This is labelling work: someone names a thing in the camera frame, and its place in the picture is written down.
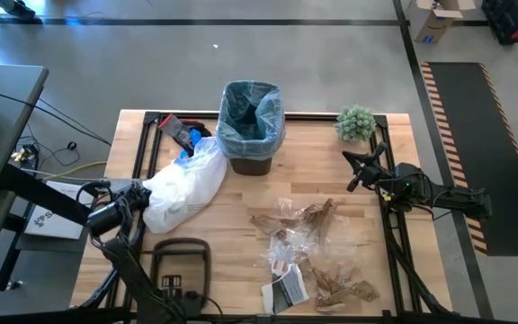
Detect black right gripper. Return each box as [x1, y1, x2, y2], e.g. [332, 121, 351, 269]
[342, 150, 391, 194]

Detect clear plastic film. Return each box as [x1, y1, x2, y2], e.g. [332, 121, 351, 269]
[276, 196, 363, 271]

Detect clear plastic wrap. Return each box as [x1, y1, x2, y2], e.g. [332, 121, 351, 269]
[263, 231, 314, 271]

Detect dark brown trash bin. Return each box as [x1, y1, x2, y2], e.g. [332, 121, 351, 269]
[229, 155, 273, 176]

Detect white grey printed packet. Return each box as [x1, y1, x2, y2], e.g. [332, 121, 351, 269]
[261, 259, 310, 315]

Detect small brown paper scrap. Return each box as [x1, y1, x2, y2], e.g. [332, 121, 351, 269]
[295, 254, 315, 280]

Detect white plastic trash bag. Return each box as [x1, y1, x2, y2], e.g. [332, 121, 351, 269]
[141, 136, 228, 235]

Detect trash bin with blue liner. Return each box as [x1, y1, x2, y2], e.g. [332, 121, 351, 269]
[216, 79, 286, 161]

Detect small green potted plant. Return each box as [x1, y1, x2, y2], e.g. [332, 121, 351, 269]
[334, 104, 378, 143]

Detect black hazard striped floor mat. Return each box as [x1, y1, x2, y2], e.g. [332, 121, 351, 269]
[419, 61, 518, 257]

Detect white box with logo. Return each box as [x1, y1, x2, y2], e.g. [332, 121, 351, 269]
[23, 179, 96, 240]

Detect black glove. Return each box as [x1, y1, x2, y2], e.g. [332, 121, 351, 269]
[180, 117, 213, 139]

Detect blue glove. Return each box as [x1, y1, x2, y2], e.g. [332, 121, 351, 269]
[178, 129, 202, 159]

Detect cardboard box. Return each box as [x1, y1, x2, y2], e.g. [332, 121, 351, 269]
[407, 0, 477, 44]

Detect grey red work glove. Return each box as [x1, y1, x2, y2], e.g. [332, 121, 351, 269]
[157, 112, 197, 157]

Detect power strip with plugs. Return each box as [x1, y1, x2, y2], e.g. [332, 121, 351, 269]
[10, 143, 40, 170]

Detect black red tool crate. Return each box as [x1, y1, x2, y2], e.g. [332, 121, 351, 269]
[481, 0, 518, 46]

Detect person's leg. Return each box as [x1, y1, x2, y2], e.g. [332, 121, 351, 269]
[0, 0, 44, 26]

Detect dark brown bin lid frame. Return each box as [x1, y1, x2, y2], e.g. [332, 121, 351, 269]
[149, 237, 213, 316]

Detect yellow floor cable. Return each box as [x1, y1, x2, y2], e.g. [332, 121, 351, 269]
[38, 159, 109, 182]

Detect thin black cable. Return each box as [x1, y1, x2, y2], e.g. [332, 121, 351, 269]
[0, 85, 112, 148]

